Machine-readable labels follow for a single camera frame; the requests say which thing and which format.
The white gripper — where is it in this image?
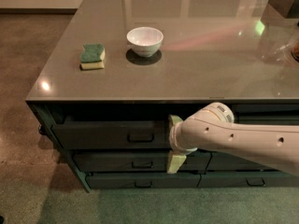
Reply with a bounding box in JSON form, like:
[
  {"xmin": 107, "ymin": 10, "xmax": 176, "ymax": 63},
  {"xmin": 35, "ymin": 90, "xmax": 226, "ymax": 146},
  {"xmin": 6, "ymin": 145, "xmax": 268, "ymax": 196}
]
[{"xmin": 167, "ymin": 115, "xmax": 197, "ymax": 174}]

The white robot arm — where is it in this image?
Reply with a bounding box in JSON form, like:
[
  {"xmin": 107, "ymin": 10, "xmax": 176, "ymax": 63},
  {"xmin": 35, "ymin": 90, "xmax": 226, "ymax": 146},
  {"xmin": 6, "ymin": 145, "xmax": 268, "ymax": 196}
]
[{"xmin": 167, "ymin": 103, "xmax": 299, "ymax": 176}]

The grey drawer cabinet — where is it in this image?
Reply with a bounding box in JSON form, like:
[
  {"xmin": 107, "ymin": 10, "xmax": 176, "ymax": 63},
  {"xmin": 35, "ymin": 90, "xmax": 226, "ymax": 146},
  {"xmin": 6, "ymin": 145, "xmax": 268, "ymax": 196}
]
[{"xmin": 26, "ymin": 0, "xmax": 299, "ymax": 190}]

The white ceramic bowl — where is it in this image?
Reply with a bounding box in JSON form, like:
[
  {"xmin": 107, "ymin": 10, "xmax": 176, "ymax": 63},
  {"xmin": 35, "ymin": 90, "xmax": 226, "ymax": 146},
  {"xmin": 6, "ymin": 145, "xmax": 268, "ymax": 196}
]
[{"xmin": 126, "ymin": 27, "xmax": 164, "ymax": 57}]

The green and yellow sponge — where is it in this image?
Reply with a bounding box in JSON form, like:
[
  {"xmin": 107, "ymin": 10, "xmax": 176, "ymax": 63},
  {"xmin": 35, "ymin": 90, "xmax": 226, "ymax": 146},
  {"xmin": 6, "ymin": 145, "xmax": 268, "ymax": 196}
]
[{"xmin": 79, "ymin": 44, "xmax": 106, "ymax": 70}]

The clear glass jar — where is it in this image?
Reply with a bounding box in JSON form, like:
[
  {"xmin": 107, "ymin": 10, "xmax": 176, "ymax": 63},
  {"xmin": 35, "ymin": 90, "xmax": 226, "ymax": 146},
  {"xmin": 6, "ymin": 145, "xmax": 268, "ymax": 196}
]
[{"xmin": 256, "ymin": 35, "xmax": 299, "ymax": 66}]

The dark box on counter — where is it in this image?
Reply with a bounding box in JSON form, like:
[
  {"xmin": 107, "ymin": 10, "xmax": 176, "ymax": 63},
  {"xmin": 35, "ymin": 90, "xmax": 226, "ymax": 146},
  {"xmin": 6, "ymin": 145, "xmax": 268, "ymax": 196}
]
[{"xmin": 268, "ymin": 0, "xmax": 299, "ymax": 19}]

